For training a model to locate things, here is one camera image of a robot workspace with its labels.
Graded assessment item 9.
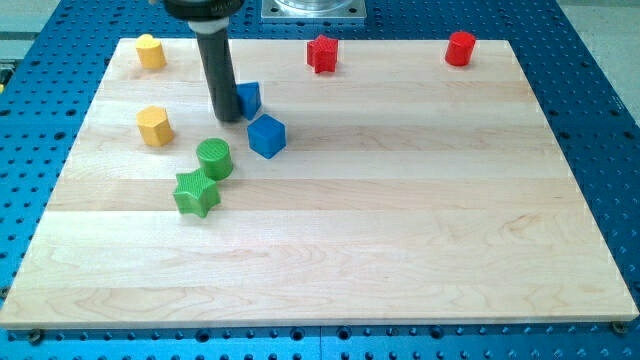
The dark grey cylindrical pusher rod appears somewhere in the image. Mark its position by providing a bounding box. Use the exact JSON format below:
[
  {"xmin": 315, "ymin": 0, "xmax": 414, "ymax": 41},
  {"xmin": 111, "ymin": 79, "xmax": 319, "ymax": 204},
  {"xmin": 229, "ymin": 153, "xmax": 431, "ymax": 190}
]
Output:
[{"xmin": 196, "ymin": 29, "xmax": 241, "ymax": 122}]

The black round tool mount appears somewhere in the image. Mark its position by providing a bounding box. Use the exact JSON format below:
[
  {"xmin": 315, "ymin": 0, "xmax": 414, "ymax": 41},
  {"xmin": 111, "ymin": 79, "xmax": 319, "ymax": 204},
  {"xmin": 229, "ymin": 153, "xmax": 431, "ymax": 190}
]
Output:
[{"xmin": 163, "ymin": 0, "xmax": 244, "ymax": 32}]

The yellow hexagon block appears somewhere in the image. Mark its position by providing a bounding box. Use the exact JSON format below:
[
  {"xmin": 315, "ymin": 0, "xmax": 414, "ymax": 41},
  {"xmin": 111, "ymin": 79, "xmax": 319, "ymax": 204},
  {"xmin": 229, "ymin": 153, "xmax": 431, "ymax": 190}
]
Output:
[{"xmin": 136, "ymin": 106, "xmax": 174, "ymax": 147}]

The blue triangle block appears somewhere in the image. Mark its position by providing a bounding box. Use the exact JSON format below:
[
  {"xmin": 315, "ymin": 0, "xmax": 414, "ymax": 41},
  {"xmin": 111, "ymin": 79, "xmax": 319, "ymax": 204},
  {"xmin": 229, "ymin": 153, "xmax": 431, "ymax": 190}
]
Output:
[{"xmin": 237, "ymin": 82, "xmax": 261, "ymax": 121}]

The yellow heart block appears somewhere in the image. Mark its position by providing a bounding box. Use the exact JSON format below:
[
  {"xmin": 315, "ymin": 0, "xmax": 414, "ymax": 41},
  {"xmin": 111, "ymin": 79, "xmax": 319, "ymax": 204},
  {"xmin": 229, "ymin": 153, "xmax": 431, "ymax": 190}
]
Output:
[{"xmin": 135, "ymin": 34, "xmax": 167, "ymax": 69}]

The blue cube block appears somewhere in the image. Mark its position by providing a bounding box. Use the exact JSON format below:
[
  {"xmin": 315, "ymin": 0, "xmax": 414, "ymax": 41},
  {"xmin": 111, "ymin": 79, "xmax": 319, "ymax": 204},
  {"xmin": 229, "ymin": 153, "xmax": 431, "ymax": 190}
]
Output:
[{"xmin": 247, "ymin": 114, "xmax": 286, "ymax": 159}]

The red star block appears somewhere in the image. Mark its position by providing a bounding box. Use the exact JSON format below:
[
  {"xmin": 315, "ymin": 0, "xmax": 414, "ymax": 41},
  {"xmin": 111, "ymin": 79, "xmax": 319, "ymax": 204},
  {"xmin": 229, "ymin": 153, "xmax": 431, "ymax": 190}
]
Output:
[{"xmin": 306, "ymin": 35, "xmax": 339, "ymax": 73}]

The green cylinder block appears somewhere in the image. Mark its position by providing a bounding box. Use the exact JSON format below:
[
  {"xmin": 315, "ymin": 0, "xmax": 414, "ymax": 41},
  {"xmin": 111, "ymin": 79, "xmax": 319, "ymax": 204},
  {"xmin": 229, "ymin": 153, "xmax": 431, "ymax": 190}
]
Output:
[{"xmin": 196, "ymin": 138, "xmax": 233, "ymax": 181}]

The green star block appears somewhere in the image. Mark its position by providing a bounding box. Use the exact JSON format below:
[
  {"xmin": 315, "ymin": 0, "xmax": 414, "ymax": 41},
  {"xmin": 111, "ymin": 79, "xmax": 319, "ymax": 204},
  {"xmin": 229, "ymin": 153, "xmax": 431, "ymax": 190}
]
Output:
[{"xmin": 173, "ymin": 169, "xmax": 221, "ymax": 218}]

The light wooden board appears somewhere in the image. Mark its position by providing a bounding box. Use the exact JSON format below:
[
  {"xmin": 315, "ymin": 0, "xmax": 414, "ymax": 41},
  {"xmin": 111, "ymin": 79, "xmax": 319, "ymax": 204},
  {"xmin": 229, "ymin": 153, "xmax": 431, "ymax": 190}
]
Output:
[{"xmin": 1, "ymin": 38, "xmax": 638, "ymax": 329}]

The red cylinder block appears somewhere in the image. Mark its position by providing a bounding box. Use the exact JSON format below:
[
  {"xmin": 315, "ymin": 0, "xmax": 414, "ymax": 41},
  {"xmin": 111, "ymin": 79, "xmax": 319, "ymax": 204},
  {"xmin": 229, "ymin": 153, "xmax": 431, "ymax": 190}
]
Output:
[{"xmin": 445, "ymin": 31, "xmax": 476, "ymax": 67}]

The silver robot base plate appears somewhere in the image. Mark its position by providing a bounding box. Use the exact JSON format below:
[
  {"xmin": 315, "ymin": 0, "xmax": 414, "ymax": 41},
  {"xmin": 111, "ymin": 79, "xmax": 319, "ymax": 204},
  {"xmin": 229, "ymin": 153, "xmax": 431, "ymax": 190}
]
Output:
[{"xmin": 261, "ymin": 0, "xmax": 367, "ymax": 23}]

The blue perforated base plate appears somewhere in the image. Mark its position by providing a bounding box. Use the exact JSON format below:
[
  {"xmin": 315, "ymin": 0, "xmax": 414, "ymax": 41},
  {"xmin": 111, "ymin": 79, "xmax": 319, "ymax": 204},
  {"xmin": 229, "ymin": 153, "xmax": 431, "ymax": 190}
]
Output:
[{"xmin": 1, "ymin": 1, "xmax": 639, "ymax": 359}]

